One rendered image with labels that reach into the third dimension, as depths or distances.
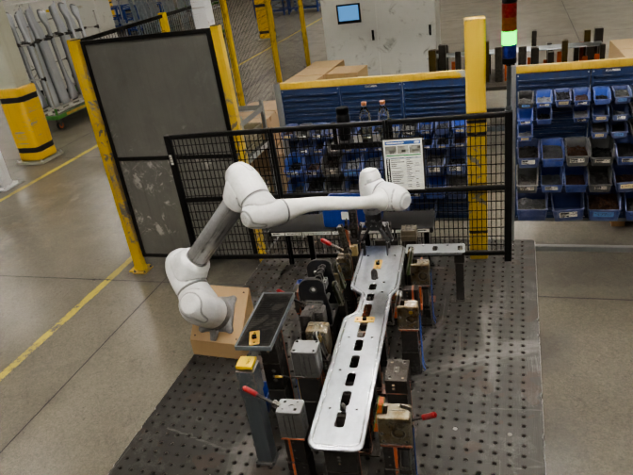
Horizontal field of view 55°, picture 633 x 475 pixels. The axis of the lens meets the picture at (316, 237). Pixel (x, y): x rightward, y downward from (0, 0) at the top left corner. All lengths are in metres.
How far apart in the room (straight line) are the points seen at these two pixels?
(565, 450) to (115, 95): 3.89
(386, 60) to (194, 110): 4.89
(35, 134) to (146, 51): 5.28
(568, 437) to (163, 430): 2.02
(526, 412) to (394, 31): 7.13
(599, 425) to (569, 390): 0.28
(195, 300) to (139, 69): 2.50
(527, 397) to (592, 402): 1.12
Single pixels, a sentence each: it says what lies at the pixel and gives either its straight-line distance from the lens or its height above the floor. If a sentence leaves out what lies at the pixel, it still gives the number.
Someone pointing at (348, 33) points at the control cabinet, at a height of 1.15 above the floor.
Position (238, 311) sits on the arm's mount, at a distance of 2.96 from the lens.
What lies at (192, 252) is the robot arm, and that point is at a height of 1.25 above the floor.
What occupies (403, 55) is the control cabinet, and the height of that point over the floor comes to 0.79.
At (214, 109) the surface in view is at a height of 1.41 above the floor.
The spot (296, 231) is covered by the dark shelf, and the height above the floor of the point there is 1.03.
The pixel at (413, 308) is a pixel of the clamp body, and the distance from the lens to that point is 2.56.
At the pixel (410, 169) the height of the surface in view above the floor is 1.27.
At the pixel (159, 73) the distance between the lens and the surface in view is 4.79.
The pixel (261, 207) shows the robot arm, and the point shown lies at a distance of 2.44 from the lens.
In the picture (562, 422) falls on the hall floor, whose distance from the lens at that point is 3.60.
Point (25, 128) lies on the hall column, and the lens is 9.89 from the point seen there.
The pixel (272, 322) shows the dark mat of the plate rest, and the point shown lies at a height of 1.16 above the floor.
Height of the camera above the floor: 2.45
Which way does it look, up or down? 26 degrees down
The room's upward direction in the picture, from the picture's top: 8 degrees counter-clockwise
